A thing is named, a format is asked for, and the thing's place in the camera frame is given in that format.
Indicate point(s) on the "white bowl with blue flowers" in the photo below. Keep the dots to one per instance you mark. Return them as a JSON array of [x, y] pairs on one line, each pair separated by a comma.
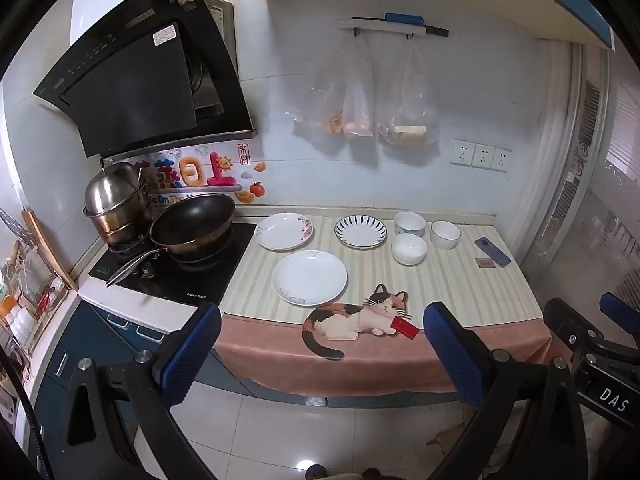
[[409, 222]]

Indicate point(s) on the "striped mat with cat print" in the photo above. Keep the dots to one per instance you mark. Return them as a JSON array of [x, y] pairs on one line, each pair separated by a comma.
[[450, 290]]

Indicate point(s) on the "black range hood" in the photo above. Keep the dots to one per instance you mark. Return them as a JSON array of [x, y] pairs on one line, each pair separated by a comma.
[[130, 85]]

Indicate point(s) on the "white plate with pink flowers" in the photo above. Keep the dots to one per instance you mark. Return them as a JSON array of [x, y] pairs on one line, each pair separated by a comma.
[[282, 232]]

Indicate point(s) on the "brown label patch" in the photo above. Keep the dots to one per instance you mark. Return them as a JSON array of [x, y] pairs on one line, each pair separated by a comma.
[[484, 263]]

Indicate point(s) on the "wooden cutting board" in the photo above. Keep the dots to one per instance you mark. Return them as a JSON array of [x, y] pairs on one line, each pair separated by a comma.
[[47, 247]]

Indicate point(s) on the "blue striped white plate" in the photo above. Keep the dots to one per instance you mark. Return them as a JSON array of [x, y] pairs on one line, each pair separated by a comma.
[[360, 232]]

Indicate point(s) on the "cardboard piece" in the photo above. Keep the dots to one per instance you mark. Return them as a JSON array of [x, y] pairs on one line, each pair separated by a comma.
[[452, 435]]

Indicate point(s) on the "stainless steel steamer pot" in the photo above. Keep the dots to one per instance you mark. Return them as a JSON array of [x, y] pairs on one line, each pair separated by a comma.
[[115, 195]]

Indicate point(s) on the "frosted glass sliding door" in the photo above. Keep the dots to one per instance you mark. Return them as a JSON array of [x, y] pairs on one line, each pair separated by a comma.
[[590, 170]]

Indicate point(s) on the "plain white bowl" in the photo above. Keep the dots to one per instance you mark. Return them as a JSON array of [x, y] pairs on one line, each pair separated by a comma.
[[409, 250]]

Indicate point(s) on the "white wall socket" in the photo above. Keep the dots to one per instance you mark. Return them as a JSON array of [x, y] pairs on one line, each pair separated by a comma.
[[502, 159], [483, 156], [462, 152]]

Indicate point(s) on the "blue kitchen cabinet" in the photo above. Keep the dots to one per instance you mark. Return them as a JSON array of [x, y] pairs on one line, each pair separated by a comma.
[[65, 375]]

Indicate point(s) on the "white bowl with blue rim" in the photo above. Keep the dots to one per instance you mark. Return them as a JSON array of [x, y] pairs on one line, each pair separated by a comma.
[[445, 236]]

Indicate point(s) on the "clear plastic bag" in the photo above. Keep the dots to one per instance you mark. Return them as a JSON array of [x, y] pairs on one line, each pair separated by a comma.
[[359, 105], [407, 110], [325, 105]]

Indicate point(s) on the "large white plate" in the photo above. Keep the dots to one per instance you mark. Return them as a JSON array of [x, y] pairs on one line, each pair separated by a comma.
[[309, 277]]

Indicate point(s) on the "blue smartphone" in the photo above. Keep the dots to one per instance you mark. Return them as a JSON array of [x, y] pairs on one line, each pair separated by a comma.
[[492, 252]]

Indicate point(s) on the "colourful wall sticker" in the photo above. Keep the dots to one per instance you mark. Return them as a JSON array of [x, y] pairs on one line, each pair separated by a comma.
[[200, 172]]

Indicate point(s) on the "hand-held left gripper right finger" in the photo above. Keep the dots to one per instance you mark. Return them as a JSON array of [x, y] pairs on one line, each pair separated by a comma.
[[457, 355]]

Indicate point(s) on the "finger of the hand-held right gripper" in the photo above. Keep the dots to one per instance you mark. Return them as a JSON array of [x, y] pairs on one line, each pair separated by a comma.
[[618, 306], [565, 320]]

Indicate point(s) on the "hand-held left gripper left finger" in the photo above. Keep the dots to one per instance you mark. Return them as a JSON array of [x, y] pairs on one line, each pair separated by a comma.
[[192, 355]]

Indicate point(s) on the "white wall hook rail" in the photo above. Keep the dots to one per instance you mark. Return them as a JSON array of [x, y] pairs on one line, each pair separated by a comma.
[[365, 25]]

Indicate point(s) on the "black glass gas stove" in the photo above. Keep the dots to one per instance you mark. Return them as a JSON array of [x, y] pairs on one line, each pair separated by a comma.
[[215, 280]]

